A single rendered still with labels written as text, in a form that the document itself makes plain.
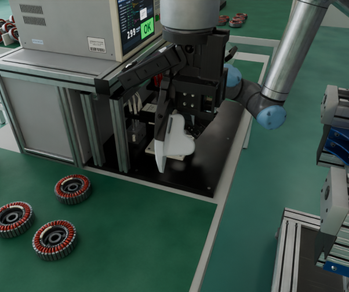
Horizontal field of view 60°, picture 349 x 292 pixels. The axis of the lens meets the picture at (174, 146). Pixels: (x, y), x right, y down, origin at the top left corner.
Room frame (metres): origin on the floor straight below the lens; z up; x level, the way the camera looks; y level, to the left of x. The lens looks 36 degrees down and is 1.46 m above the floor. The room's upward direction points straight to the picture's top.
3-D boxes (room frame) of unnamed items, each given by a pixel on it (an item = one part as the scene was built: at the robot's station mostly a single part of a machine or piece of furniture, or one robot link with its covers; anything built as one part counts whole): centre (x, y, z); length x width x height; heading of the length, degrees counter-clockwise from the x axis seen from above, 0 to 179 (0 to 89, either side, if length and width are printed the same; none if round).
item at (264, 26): (3.36, -0.65, 0.38); 1.85 x 1.10 x 0.75; 160
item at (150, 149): (0.94, 0.01, 0.78); 0.15 x 0.15 x 0.01; 70
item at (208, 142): (1.06, -0.01, 0.76); 0.64 x 0.47 x 0.02; 160
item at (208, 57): (0.41, -0.03, 1.29); 0.09 x 0.08 x 0.12; 69
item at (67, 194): (0.70, 0.33, 0.77); 0.11 x 0.11 x 0.04
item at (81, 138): (1.14, 0.21, 0.92); 0.66 x 0.01 x 0.30; 160
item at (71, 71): (1.17, 0.27, 1.09); 0.68 x 0.44 x 0.05; 160
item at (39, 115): (0.89, 0.46, 0.91); 0.28 x 0.03 x 0.32; 70
